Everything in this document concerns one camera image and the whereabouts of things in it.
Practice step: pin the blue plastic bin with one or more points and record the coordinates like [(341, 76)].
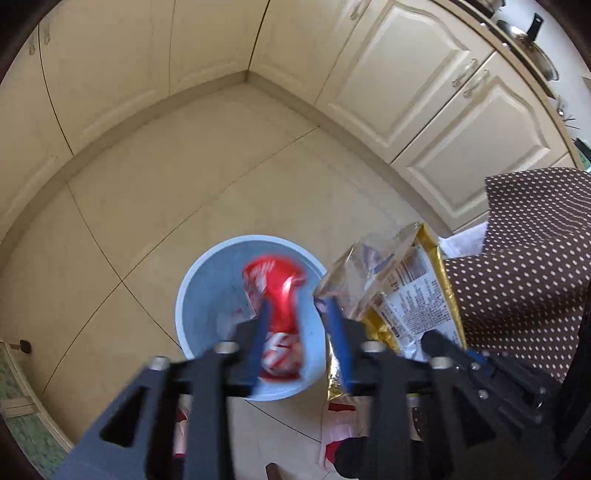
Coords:
[(207, 300)]

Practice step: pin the red snack wrapper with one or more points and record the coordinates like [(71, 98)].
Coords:
[(277, 286)]

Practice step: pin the dark cloth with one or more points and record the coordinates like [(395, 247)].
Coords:
[(353, 459)]

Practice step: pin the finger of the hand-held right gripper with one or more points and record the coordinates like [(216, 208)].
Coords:
[(443, 346), (478, 359)]

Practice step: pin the brown polka dot tablecloth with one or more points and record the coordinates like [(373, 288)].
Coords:
[(521, 258)]

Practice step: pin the dark door stopper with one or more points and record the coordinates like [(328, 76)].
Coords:
[(25, 347)]

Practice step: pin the steel wok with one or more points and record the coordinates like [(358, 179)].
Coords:
[(531, 50)]

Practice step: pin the cream side base cabinet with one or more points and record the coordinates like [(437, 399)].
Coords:
[(106, 69)]

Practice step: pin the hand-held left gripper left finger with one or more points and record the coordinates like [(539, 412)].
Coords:
[(258, 350)]

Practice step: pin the cream panelled base cabinet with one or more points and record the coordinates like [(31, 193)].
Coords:
[(397, 83)]

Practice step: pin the clear plastic wrapper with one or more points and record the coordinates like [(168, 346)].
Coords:
[(355, 272)]

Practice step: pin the white cloth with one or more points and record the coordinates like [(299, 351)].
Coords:
[(464, 242)]

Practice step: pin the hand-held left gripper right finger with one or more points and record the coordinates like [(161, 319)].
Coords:
[(341, 355)]

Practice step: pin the gold snack bag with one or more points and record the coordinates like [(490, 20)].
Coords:
[(415, 304)]

